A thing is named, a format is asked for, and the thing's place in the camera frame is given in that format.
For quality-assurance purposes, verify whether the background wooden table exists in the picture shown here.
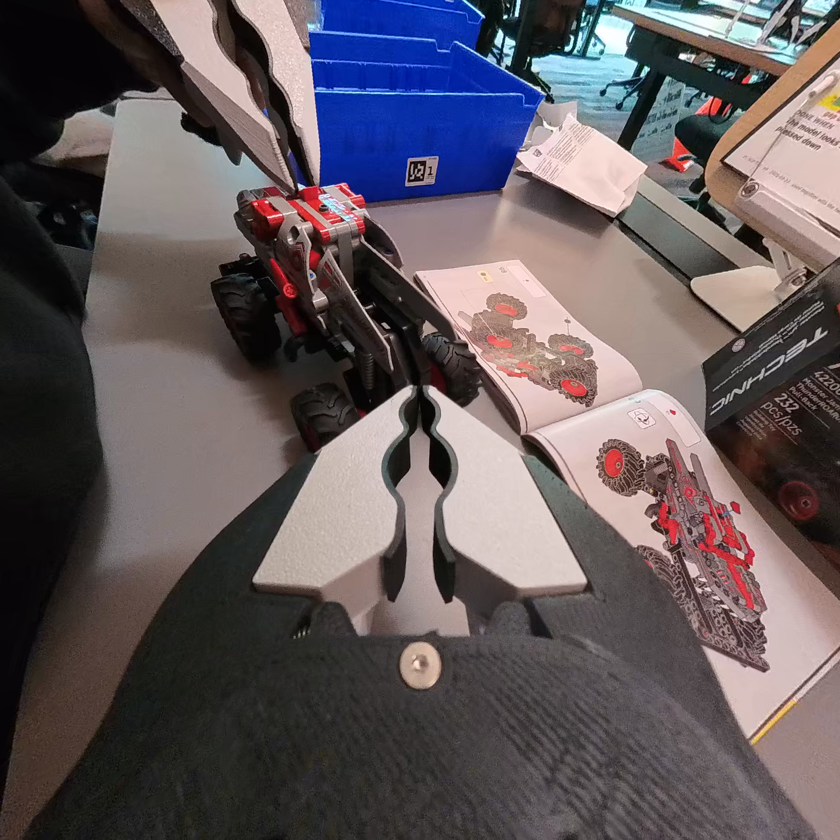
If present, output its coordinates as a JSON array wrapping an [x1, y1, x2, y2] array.
[[612, 0, 840, 153]]

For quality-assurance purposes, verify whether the person's black clothing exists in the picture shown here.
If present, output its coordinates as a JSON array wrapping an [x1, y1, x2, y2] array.
[[0, 0, 161, 795]]

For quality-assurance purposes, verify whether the black toy set box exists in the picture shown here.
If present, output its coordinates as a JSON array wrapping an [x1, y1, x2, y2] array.
[[701, 266, 840, 571]]

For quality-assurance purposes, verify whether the crumpled white paper sheet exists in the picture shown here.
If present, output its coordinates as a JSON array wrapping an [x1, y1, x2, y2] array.
[[515, 112, 651, 219]]

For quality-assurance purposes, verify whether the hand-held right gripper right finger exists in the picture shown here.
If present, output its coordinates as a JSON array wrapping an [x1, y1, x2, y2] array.
[[422, 387, 589, 636]]

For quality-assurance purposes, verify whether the person's left hand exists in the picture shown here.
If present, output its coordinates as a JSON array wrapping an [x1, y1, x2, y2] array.
[[98, 0, 217, 147]]

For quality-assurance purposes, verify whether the red grey toy monster truck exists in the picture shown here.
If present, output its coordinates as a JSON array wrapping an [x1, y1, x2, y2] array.
[[210, 182, 484, 455]]

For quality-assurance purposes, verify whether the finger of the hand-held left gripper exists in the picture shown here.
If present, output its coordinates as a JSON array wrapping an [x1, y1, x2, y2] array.
[[123, 0, 298, 191], [228, 0, 324, 188]]

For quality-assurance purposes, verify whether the open building instruction booklet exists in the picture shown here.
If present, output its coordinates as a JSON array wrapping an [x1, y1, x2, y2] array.
[[413, 259, 840, 744]]

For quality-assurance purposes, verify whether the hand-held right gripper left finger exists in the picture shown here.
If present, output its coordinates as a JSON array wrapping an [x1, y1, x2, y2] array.
[[252, 386, 421, 636]]

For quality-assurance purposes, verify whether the sign board on white stand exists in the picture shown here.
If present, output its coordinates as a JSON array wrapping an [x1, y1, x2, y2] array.
[[689, 20, 840, 333]]

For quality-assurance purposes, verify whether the blue plastic bin with tag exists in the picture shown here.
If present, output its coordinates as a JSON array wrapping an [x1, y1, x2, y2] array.
[[308, 29, 547, 204]]

